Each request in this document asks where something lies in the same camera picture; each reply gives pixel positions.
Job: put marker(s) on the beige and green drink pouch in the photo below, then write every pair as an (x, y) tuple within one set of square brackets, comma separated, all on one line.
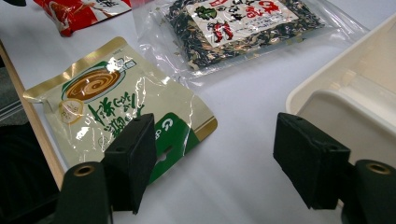
[(102, 93)]

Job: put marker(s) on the aluminium floor rail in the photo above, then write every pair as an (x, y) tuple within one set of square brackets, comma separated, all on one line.
[(9, 109)]

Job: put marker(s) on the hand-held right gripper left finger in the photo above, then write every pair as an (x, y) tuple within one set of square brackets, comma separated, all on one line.
[(132, 161)]

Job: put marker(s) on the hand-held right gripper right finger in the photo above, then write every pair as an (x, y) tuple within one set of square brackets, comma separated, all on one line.
[(308, 161)]

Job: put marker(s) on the white plastic bin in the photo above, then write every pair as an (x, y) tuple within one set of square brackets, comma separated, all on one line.
[(358, 102)]

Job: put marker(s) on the red snack bag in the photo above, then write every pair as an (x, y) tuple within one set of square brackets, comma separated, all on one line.
[(74, 14)]

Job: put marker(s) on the wooden table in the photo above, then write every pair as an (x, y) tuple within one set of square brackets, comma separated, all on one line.
[(31, 121)]

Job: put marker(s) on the clear bag of dried vegetables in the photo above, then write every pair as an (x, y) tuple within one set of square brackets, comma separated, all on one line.
[(249, 43)]

